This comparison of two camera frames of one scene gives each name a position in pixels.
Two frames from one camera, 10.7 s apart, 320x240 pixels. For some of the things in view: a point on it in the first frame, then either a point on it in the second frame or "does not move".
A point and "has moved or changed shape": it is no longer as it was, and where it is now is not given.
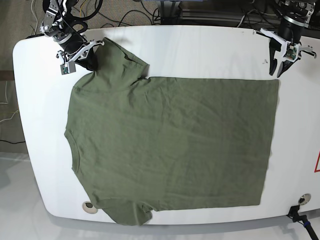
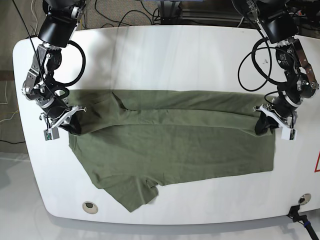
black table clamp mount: x=293 y=213 does not move
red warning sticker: x=317 y=163 does not move
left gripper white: x=91 y=61 -> x=73 y=127
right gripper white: x=291 y=52 -> x=273 y=121
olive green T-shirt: x=141 y=143 has moved or changed shape
